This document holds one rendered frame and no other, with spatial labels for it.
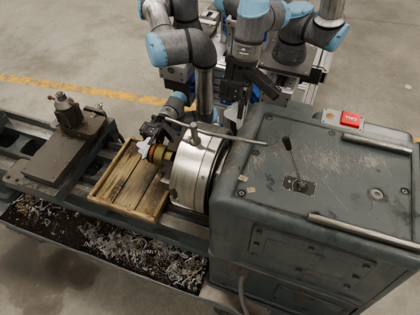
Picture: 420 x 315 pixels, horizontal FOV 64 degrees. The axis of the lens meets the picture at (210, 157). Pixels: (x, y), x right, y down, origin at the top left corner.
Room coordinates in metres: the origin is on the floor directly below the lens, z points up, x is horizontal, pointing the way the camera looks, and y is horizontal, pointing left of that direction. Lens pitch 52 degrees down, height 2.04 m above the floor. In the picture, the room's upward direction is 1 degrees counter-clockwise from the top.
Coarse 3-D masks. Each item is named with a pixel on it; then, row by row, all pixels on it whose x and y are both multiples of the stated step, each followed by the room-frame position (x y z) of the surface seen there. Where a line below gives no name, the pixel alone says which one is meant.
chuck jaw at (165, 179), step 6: (162, 162) 0.72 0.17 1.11; (168, 162) 0.72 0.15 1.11; (162, 168) 0.70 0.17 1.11; (168, 168) 0.70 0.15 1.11; (162, 174) 0.68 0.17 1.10; (168, 174) 0.67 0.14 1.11; (162, 180) 0.64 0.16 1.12; (168, 180) 0.64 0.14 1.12; (162, 186) 0.63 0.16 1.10; (168, 186) 0.62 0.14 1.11; (174, 192) 0.60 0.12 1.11
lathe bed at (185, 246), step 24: (24, 120) 1.20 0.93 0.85; (0, 144) 1.13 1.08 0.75; (24, 144) 1.05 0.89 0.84; (120, 144) 1.02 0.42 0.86; (0, 168) 0.89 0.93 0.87; (96, 168) 0.96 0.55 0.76; (24, 192) 0.88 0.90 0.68; (72, 192) 0.76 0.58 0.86; (96, 216) 0.73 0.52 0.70; (120, 216) 0.72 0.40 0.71; (168, 216) 0.64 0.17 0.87; (192, 216) 0.65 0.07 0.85; (168, 240) 0.61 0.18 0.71; (192, 240) 0.58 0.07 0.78
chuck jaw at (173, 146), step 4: (184, 128) 0.81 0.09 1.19; (184, 132) 0.80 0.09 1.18; (176, 136) 0.80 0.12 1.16; (180, 136) 0.80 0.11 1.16; (176, 140) 0.79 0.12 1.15; (180, 140) 0.79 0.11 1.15; (168, 144) 0.79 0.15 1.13; (172, 144) 0.78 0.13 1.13; (176, 144) 0.78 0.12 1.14; (168, 148) 0.78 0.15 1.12; (172, 148) 0.78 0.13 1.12; (176, 148) 0.77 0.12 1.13
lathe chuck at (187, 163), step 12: (180, 144) 0.70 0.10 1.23; (204, 144) 0.70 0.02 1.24; (180, 156) 0.66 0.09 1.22; (192, 156) 0.66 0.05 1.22; (180, 168) 0.63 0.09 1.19; (192, 168) 0.63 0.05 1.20; (180, 180) 0.61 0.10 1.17; (192, 180) 0.60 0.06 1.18; (180, 192) 0.59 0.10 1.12; (192, 192) 0.58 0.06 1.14; (180, 204) 0.59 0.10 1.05; (192, 204) 0.57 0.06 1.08
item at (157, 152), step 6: (156, 144) 0.81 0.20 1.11; (162, 144) 0.80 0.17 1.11; (150, 150) 0.78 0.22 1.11; (156, 150) 0.77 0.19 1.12; (162, 150) 0.77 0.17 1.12; (168, 150) 0.78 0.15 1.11; (150, 156) 0.76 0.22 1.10; (156, 156) 0.75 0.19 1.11; (162, 156) 0.75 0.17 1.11; (168, 156) 0.75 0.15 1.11; (174, 156) 0.78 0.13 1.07; (150, 162) 0.76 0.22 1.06; (156, 162) 0.74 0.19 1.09
